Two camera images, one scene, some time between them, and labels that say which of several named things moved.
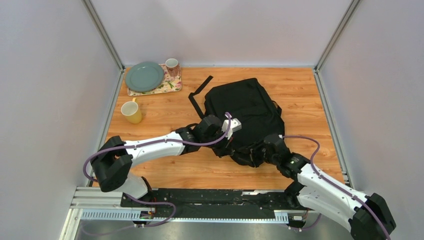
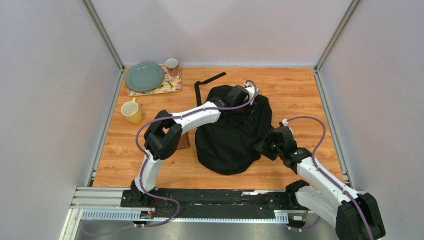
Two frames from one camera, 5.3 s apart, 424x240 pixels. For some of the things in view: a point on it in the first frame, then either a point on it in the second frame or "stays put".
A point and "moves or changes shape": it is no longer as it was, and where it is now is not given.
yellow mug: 130,109 stays put
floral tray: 169,84 stays put
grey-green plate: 144,77 stays put
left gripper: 227,149 → 251,110
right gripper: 253,154 → 261,146
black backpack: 259,115 moves or changes shape
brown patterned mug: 173,67 stays put
